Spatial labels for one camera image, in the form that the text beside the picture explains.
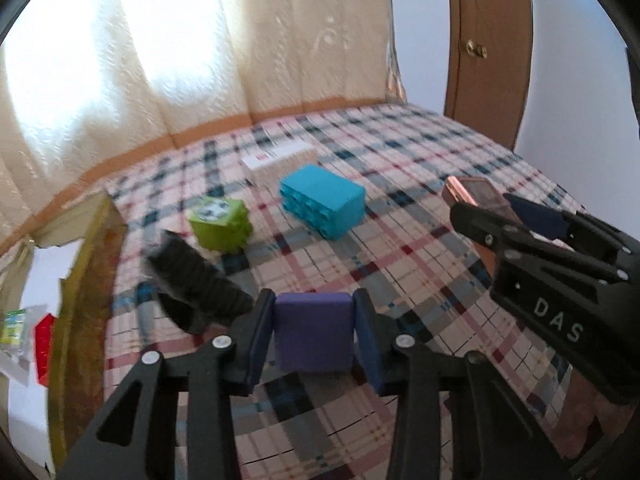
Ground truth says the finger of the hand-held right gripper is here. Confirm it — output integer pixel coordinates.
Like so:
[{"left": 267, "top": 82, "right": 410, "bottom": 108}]
[
  {"left": 505, "top": 194, "right": 640, "bottom": 261},
  {"left": 449, "top": 202, "right": 629, "bottom": 284}
]

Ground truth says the red toy brick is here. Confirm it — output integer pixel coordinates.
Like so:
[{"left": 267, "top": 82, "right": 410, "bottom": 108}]
[{"left": 34, "top": 312, "right": 56, "bottom": 386}]

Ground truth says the copper brown block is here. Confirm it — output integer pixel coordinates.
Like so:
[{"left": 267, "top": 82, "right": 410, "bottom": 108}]
[{"left": 442, "top": 176, "right": 511, "bottom": 221}]

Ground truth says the plaid bed sheet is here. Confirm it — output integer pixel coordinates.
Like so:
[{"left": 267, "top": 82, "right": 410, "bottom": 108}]
[{"left": 102, "top": 102, "right": 640, "bottom": 480}]

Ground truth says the purple cube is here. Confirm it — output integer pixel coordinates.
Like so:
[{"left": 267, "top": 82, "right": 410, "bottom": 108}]
[{"left": 275, "top": 292, "right": 355, "bottom": 373}]

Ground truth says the black ribbed object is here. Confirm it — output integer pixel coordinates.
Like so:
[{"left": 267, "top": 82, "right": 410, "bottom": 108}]
[{"left": 145, "top": 230, "right": 256, "bottom": 336}]

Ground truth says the blue toy brick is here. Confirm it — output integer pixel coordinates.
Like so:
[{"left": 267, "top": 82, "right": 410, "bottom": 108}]
[{"left": 278, "top": 164, "right": 367, "bottom": 241}]

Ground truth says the curtain tieback cord with tassel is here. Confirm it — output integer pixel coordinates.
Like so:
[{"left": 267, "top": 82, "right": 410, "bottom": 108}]
[{"left": 382, "top": 0, "right": 408, "bottom": 106}]

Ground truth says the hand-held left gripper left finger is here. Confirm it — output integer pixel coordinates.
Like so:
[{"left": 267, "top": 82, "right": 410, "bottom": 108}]
[{"left": 57, "top": 288, "right": 277, "bottom": 480}]

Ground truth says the cream and orange patterned curtain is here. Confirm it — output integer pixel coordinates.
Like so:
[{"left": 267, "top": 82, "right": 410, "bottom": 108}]
[{"left": 0, "top": 0, "right": 407, "bottom": 261}]

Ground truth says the green cube with football print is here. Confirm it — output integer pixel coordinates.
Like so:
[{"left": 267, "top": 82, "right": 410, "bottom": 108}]
[{"left": 187, "top": 197, "right": 253, "bottom": 252}]

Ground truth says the brown wooden door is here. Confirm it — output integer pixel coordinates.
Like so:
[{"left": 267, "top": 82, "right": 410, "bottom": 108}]
[{"left": 444, "top": 0, "right": 533, "bottom": 150}]

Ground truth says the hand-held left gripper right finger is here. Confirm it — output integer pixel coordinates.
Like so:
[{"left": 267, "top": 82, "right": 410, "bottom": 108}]
[{"left": 351, "top": 288, "right": 573, "bottom": 480}]

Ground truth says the white box with red mark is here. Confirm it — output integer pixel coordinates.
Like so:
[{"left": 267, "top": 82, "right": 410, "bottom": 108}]
[{"left": 240, "top": 142, "right": 318, "bottom": 191}]

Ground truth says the white paper sheet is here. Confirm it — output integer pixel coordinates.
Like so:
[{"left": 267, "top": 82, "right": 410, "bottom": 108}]
[{"left": 0, "top": 240, "right": 86, "bottom": 466}]

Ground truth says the clear plastic box green label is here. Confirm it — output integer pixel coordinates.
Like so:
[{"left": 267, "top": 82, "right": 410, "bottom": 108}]
[{"left": 0, "top": 307, "right": 31, "bottom": 361}]

